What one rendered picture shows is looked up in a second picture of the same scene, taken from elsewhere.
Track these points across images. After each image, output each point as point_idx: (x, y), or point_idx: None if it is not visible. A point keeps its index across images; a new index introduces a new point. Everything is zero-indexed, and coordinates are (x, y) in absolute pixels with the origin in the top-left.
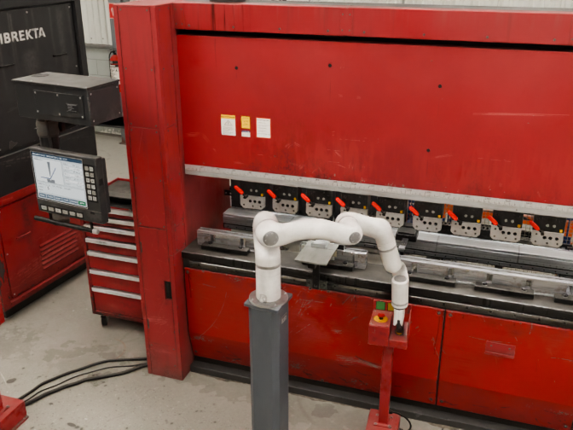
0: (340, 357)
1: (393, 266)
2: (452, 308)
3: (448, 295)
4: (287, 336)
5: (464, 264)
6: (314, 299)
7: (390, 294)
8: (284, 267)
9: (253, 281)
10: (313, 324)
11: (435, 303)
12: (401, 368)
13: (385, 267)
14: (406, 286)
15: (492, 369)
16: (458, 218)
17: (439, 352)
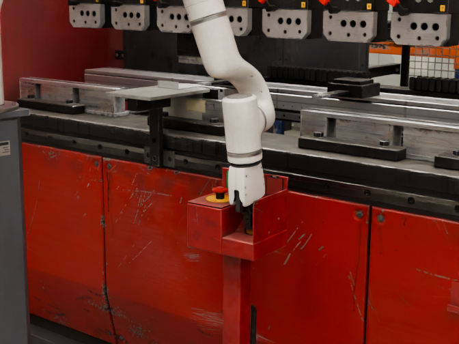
0: (199, 312)
1: (214, 59)
2: (383, 202)
3: (373, 172)
4: (17, 197)
5: (428, 120)
6: (156, 188)
7: (272, 174)
8: (113, 125)
9: (73, 155)
10: (156, 241)
11: (351, 191)
12: (296, 341)
13: (203, 63)
14: (245, 108)
15: None
16: (404, 7)
17: (363, 308)
